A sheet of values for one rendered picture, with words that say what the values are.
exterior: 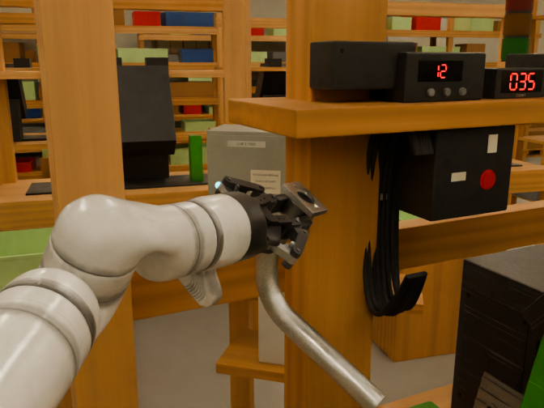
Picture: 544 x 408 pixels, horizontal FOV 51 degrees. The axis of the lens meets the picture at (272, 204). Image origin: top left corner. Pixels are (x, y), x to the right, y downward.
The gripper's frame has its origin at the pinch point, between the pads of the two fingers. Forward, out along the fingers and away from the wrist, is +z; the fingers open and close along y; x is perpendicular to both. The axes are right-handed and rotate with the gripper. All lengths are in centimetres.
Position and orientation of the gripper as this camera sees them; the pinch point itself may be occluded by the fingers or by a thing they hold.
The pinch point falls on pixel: (291, 213)
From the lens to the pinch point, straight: 71.5
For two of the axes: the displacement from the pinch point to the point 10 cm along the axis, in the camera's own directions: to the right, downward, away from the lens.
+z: 5.4, -1.1, 8.4
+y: -6.6, -6.7, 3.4
